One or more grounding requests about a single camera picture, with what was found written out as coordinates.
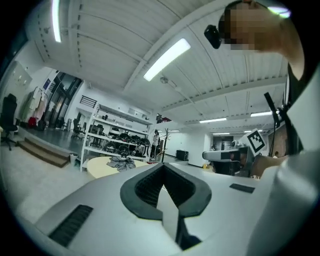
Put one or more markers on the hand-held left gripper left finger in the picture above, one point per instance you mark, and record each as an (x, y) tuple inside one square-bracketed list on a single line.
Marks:
[(130, 197)]

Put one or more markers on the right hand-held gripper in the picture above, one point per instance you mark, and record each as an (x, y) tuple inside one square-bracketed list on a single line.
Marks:
[(256, 141)]

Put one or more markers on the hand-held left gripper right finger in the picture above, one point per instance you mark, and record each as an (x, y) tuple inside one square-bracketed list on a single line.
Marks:
[(200, 197)]

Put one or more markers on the person's right forearm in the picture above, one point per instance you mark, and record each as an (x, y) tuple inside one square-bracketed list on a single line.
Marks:
[(266, 163)]

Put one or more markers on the long ceiling light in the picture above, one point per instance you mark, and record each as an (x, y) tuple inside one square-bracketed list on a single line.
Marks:
[(213, 120), (56, 20), (167, 59), (261, 114)]

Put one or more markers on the black tripod stand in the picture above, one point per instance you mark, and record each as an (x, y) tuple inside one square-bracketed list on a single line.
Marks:
[(273, 112)]

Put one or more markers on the grey crumpled cloth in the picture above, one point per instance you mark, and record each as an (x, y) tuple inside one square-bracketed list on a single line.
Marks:
[(122, 163)]

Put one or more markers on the round cream table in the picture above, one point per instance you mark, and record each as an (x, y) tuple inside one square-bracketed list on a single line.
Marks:
[(100, 166)]

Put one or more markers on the black box cart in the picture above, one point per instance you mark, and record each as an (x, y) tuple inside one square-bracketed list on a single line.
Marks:
[(182, 154)]

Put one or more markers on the row of black bags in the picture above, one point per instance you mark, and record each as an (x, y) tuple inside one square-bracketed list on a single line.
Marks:
[(125, 142)]

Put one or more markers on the dark wooden coat stand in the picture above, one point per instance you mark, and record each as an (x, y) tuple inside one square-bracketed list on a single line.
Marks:
[(165, 143)]

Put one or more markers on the small white bucket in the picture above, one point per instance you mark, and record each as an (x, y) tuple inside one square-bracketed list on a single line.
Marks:
[(73, 159)]

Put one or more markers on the white metal shelf rack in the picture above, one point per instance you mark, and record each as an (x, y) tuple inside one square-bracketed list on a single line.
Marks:
[(92, 136)]

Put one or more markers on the black swivel chair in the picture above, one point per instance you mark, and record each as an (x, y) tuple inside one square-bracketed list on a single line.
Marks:
[(78, 128)]

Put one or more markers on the brown wooden steps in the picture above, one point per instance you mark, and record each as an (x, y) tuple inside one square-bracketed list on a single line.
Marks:
[(42, 151)]

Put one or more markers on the round smoke detector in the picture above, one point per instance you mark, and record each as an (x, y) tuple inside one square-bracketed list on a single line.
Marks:
[(164, 80)]

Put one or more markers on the person's head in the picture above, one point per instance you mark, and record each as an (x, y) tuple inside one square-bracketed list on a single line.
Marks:
[(265, 27)]

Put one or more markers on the clothes rack with garments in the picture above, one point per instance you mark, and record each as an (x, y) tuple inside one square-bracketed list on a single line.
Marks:
[(33, 107)]

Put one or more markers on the black office chair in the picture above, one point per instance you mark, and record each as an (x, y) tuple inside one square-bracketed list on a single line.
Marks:
[(8, 117)]

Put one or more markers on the black wall railing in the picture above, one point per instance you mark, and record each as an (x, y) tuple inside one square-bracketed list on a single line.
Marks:
[(88, 101)]

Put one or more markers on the black head camera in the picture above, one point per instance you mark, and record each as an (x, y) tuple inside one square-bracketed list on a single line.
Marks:
[(213, 36)]

